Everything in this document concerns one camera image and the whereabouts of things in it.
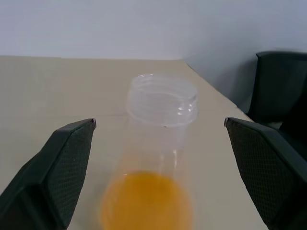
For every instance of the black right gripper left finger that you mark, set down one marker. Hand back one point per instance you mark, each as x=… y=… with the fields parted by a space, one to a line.
x=55 y=172

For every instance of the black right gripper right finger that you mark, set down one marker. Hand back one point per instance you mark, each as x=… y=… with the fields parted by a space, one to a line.
x=268 y=172

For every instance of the clear bottle with orange liquid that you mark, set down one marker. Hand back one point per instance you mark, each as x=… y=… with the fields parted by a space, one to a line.
x=156 y=153

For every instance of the black chair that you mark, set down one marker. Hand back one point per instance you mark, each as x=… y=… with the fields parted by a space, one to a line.
x=280 y=95

